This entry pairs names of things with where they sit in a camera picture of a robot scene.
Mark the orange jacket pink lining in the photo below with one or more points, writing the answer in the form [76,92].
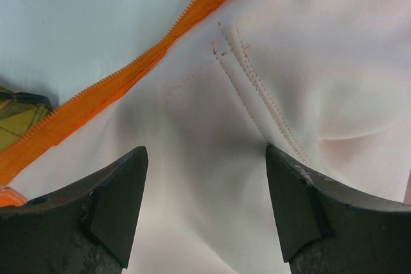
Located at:
[206,85]

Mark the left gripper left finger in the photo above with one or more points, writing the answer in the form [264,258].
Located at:
[87,226]

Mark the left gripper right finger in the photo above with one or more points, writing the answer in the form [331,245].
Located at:
[325,226]

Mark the yellow black plaid shirt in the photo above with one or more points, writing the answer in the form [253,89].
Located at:
[20,112]

